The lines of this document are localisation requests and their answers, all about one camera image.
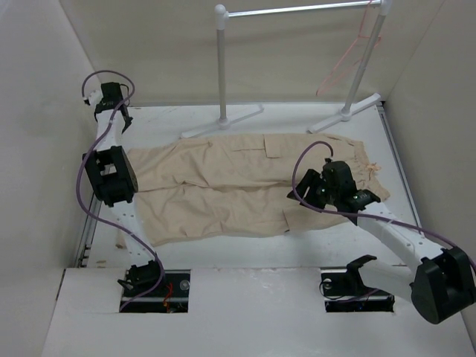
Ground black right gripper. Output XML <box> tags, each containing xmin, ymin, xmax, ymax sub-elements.
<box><xmin>286</xmin><ymin>169</ymin><xmax>339</xmax><ymax>213</ymax></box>

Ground beige cargo trousers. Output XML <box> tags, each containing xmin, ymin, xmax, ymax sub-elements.
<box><xmin>127</xmin><ymin>133</ymin><xmax>390</xmax><ymax>247</ymax></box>

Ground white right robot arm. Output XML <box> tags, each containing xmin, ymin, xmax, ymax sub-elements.
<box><xmin>288</xmin><ymin>159</ymin><xmax>475</xmax><ymax>324</ymax></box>

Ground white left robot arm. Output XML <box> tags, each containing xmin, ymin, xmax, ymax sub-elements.
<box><xmin>83</xmin><ymin>82</ymin><xmax>167</xmax><ymax>302</ymax></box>

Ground white clothes rack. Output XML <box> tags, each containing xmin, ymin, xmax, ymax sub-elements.
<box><xmin>181</xmin><ymin>1</ymin><xmax>392</xmax><ymax>138</ymax></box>

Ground aluminium right table rail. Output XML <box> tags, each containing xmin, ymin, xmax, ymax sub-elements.
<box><xmin>376</xmin><ymin>102</ymin><xmax>421</xmax><ymax>226</ymax></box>

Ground aluminium table rail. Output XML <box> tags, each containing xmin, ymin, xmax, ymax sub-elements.
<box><xmin>72</xmin><ymin>100</ymin><xmax>125</xmax><ymax>268</ymax></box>
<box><xmin>376</xmin><ymin>102</ymin><xmax>421</xmax><ymax>226</ymax></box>

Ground pink wire hanger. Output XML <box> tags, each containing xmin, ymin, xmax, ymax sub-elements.
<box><xmin>315</xmin><ymin>1</ymin><xmax>376</xmax><ymax>97</ymax></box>

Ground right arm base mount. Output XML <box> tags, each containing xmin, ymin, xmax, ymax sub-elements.
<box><xmin>319</xmin><ymin>268</ymin><xmax>395</xmax><ymax>313</ymax></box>

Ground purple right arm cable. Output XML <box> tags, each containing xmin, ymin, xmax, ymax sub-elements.
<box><xmin>292</xmin><ymin>141</ymin><xmax>476</xmax><ymax>276</ymax></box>

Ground aluminium left table rail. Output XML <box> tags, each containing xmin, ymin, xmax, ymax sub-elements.
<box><xmin>72</xmin><ymin>100</ymin><xmax>125</xmax><ymax>268</ymax></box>

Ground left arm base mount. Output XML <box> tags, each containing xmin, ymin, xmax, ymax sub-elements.
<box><xmin>119</xmin><ymin>270</ymin><xmax>191</xmax><ymax>314</ymax></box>

